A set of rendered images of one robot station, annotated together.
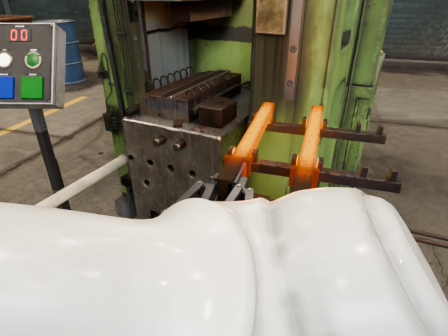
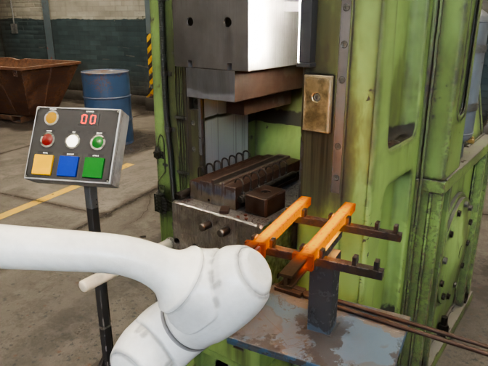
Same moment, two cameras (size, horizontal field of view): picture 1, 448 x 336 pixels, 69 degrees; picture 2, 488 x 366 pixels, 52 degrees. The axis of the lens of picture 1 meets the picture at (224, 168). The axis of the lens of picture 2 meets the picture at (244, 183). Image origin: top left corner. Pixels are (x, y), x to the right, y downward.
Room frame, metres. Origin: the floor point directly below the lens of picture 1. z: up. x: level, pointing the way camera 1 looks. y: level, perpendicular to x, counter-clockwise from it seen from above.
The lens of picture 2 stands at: (-0.50, -0.17, 1.52)
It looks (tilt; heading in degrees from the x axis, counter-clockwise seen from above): 18 degrees down; 10
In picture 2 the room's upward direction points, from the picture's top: straight up
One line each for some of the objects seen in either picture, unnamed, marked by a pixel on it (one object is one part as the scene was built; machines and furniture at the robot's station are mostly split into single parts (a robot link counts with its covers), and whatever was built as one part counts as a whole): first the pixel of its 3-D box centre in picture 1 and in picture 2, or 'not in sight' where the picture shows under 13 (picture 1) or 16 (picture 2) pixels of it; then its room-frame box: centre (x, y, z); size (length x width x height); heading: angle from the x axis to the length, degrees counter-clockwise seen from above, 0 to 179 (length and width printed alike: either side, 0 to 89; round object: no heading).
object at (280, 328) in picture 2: not in sight; (321, 329); (0.63, -0.18, 0.75); 0.40 x 0.30 x 0.02; 73
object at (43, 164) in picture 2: not in sight; (43, 165); (1.11, 0.85, 1.01); 0.07 x 0.05 x 0.07; 88
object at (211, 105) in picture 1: (218, 111); (265, 200); (1.03, 0.02, 0.95); 0.12 x 0.08 x 0.06; 153
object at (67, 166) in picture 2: (3, 87); (68, 166); (1.10, 0.75, 1.01); 0.07 x 0.05 x 0.07; 88
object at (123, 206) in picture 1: (127, 206); not in sight; (1.32, 0.47, 0.36); 0.09 x 0.07 x 0.12; 63
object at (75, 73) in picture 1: (61, 52); (108, 107); (5.34, 2.54, 0.44); 0.59 x 0.59 x 0.88
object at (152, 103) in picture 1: (195, 91); (247, 176); (1.24, 0.11, 0.96); 0.42 x 0.20 x 0.09; 153
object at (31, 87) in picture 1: (33, 88); (94, 168); (1.10, 0.65, 1.01); 0.07 x 0.05 x 0.07; 88
